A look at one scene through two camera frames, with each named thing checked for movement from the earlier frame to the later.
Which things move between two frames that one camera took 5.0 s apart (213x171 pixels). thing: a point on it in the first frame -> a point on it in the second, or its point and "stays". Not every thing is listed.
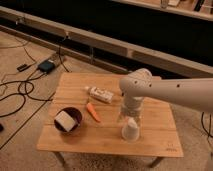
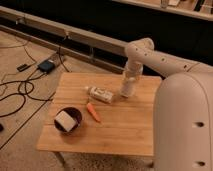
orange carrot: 93,112 stays
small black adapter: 20,68 stays
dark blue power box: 46,66 stays
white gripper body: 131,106 -> 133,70
